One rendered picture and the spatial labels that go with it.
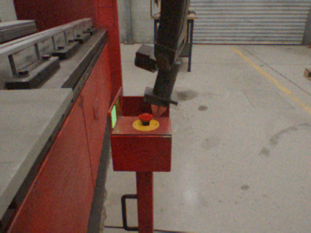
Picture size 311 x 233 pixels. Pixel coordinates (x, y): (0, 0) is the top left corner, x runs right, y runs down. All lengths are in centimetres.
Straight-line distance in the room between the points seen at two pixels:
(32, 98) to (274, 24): 772
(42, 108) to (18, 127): 3
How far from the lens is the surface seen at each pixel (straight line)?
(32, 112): 21
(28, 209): 51
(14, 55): 78
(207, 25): 744
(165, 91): 68
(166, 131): 61
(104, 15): 231
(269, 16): 779
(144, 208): 86
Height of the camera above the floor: 108
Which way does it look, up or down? 25 degrees down
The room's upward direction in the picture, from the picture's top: straight up
